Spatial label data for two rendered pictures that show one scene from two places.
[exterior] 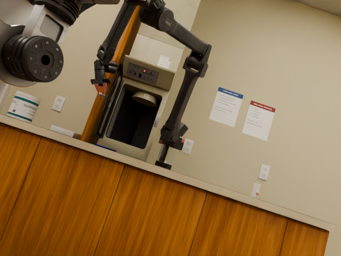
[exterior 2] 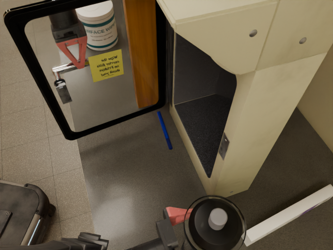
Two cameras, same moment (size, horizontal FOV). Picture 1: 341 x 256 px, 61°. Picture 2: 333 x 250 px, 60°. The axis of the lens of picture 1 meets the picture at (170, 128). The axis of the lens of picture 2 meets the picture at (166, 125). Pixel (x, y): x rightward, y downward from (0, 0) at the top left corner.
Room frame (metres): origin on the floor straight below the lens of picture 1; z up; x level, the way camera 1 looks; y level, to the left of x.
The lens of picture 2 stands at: (1.59, -0.14, 1.67)
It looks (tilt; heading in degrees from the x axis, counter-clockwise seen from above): 55 degrees down; 72
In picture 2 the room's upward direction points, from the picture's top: straight up
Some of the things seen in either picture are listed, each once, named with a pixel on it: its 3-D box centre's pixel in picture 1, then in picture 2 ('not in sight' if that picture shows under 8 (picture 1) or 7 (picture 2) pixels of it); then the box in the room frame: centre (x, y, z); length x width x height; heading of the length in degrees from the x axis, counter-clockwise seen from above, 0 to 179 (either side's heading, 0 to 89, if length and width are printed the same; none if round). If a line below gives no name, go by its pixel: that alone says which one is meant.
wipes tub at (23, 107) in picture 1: (23, 107); not in sight; (1.63, 0.82, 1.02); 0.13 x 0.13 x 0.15
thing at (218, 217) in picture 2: not in sight; (216, 222); (1.71, -0.03, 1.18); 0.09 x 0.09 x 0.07
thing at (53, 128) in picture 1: (65, 132); not in sight; (1.88, 0.63, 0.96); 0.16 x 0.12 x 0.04; 83
